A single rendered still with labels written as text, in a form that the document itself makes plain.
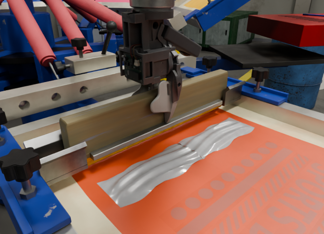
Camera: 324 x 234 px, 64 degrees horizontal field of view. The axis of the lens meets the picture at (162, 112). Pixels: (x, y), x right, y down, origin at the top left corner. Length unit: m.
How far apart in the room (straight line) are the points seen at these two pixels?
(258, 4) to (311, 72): 4.46
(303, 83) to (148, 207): 2.86
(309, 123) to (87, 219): 0.49
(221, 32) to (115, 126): 5.26
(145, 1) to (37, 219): 0.33
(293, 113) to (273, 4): 6.69
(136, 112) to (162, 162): 0.10
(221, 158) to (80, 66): 0.42
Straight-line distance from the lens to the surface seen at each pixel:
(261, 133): 0.61
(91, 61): 0.72
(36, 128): 0.57
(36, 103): 0.63
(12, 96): 0.61
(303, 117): 0.65
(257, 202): 0.43
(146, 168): 0.46
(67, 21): 0.98
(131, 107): 0.46
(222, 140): 0.54
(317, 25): 1.30
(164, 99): 0.48
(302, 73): 3.10
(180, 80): 0.47
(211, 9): 0.97
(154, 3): 0.43
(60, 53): 0.92
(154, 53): 0.44
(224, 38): 5.64
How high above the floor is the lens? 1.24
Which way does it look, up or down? 26 degrees down
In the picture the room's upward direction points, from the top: straight up
